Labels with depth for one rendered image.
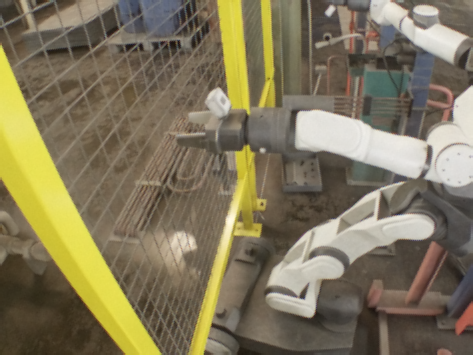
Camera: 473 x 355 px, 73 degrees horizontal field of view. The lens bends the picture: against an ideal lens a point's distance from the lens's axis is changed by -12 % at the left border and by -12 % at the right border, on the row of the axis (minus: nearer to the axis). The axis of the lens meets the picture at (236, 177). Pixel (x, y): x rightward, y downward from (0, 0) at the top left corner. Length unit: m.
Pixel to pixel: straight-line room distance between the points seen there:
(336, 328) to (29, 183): 1.34
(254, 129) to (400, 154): 0.27
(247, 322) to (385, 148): 1.11
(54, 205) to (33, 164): 0.07
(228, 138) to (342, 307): 0.97
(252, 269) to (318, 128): 1.16
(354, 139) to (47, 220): 0.49
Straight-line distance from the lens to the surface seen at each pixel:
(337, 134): 0.63
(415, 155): 0.68
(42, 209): 0.48
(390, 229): 1.05
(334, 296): 1.46
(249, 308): 1.62
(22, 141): 0.44
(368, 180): 2.45
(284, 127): 0.65
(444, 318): 1.93
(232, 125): 0.67
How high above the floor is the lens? 1.59
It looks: 40 degrees down
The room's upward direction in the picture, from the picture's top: 7 degrees counter-clockwise
